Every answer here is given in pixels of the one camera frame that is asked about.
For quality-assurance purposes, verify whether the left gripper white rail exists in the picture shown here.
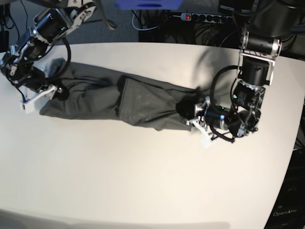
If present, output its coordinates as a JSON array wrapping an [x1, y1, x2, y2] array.
[[176, 96, 212, 143]]

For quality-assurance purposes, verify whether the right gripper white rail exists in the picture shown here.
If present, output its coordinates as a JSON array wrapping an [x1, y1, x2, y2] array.
[[20, 65, 59, 105]]

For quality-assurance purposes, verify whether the grey T-shirt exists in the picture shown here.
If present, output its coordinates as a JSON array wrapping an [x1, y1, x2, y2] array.
[[40, 62, 205, 131]]

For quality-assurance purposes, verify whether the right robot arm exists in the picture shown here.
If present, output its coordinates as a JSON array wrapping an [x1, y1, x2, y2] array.
[[0, 0, 117, 101]]

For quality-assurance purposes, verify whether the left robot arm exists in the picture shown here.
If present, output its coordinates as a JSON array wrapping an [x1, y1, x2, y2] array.
[[186, 0, 305, 146]]

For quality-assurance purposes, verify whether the black box left background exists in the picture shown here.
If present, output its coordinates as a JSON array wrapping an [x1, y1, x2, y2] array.
[[0, 31, 9, 52]]

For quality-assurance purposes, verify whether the white power strip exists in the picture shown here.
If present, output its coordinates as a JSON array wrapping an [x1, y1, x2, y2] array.
[[178, 13, 233, 24]]

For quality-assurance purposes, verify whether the blue plastic box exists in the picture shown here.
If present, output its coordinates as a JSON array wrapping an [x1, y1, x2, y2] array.
[[115, 0, 183, 10]]

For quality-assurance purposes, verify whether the black OpenArm base box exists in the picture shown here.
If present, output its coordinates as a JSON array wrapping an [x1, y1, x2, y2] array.
[[265, 149, 305, 229]]

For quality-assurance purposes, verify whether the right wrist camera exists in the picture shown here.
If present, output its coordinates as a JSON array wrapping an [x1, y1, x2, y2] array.
[[20, 100, 36, 115]]

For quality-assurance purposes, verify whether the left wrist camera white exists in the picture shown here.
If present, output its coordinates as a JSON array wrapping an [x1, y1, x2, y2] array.
[[200, 137, 213, 149]]

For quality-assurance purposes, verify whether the black cable left background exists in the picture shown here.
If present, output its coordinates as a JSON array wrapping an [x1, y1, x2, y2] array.
[[0, 0, 29, 51]]

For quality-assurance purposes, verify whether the white cable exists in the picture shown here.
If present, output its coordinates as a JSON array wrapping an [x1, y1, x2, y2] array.
[[131, 10, 160, 31]]

